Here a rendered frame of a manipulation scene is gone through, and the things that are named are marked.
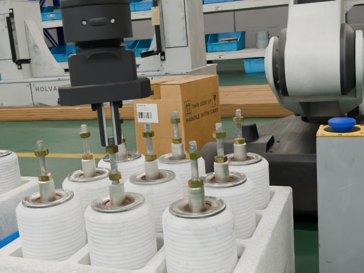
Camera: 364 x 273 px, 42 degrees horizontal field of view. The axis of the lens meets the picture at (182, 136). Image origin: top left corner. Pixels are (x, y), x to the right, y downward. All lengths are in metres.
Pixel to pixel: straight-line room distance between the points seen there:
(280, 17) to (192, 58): 6.28
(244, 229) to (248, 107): 1.96
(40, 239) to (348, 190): 0.45
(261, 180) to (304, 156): 0.30
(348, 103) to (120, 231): 0.63
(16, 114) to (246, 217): 2.78
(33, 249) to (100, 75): 0.27
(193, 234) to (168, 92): 1.25
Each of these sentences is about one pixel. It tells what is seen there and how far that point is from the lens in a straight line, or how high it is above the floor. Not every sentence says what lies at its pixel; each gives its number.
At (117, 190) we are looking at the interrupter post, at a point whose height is 0.27.
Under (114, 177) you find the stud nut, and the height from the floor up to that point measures 0.29.
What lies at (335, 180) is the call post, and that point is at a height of 0.24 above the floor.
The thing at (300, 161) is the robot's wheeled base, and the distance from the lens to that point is 1.10.
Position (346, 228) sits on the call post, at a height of 0.17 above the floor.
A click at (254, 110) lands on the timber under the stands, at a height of 0.04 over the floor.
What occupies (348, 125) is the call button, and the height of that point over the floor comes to 0.32.
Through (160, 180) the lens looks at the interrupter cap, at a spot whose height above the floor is 0.25.
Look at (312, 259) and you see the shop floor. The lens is 1.05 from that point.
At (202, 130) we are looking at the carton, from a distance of 1.91.
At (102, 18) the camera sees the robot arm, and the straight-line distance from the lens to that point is 0.60.
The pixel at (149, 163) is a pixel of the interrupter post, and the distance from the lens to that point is 0.76.
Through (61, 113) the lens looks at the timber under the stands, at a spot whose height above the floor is 0.04.
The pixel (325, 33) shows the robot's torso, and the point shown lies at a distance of 0.98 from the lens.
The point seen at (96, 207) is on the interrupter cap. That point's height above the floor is 0.25.
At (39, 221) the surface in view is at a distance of 0.71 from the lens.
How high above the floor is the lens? 0.47
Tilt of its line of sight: 12 degrees down
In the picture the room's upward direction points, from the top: 5 degrees counter-clockwise
